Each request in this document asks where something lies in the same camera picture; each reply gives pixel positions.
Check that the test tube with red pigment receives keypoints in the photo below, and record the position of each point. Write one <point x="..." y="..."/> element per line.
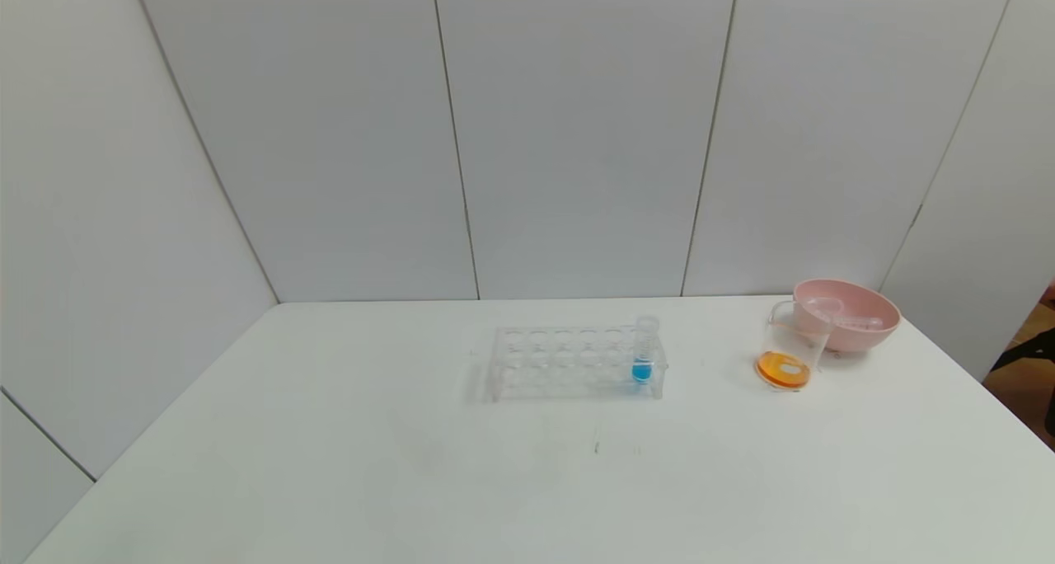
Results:
<point x="861" y="322"/>

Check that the black stand leg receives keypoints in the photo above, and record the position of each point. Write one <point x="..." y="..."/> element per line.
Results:
<point x="1030" y="347"/>

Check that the test tube with blue pigment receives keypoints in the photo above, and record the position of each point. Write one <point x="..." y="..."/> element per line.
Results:
<point x="645" y="354"/>

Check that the pink bowl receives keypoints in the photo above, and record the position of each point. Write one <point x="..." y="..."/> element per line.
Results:
<point x="869" y="300"/>

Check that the clear acrylic test tube rack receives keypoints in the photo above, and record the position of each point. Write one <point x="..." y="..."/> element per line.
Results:
<point x="565" y="358"/>

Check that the clear plastic beaker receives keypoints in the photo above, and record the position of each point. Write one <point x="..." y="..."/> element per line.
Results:
<point x="783" y="366"/>

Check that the test tube with yellow pigment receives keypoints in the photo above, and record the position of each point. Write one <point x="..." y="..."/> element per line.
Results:
<point x="822" y="308"/>

